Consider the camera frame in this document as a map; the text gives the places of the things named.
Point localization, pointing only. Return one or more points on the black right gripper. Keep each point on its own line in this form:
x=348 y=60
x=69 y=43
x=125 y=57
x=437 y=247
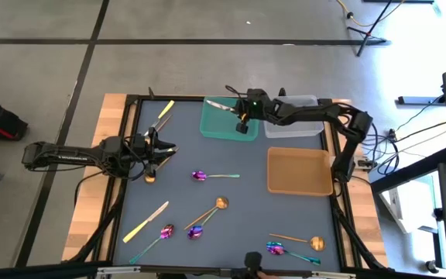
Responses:
x=259 y=106

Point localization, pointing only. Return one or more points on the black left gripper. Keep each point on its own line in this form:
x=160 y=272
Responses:
x=149 y=152

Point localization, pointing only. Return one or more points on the gold spoon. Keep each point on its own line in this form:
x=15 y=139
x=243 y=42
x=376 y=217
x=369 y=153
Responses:
x=149 y=178
x=221 y=202
x=317 y=243

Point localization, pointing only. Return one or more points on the iridescent purple spoon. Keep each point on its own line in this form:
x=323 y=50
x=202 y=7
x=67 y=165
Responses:
x=275 y=248
x=199 y=176
x=167 y=231
x=194 y=232

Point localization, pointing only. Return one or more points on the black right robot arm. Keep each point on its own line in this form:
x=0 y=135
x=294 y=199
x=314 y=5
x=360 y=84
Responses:
x=358 y=124

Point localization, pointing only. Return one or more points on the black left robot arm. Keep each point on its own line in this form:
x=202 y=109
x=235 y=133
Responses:
x=64 y=157

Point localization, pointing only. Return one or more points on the teal plastic bin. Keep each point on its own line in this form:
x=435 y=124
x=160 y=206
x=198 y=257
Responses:
x=223 y=126

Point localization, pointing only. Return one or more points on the gold cutlery piece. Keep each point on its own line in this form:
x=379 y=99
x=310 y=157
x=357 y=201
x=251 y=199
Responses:
x=163 y=123

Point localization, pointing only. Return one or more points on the clear plastic bin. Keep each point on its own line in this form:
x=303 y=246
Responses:
x=292 y=129

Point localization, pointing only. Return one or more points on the orange plastic bin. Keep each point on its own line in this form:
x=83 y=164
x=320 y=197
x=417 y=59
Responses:
x=298 y=170

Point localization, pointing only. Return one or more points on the blue-grey table mat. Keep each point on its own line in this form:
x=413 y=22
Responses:
x=254 y=209

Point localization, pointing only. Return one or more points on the black tripod stand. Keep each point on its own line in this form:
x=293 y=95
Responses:
x=368 y=35

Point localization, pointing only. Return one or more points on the black stand foot bar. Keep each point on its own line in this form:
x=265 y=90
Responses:
x=416 y=100

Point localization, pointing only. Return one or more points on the white box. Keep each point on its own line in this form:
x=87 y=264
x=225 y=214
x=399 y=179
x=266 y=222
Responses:
x=405 y=205

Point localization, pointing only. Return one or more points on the black caster wheel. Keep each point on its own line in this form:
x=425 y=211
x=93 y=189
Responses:
x=432 y=266

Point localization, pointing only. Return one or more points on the black table-level camera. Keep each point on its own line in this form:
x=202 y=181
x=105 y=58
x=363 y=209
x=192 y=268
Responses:
x=253 y=260

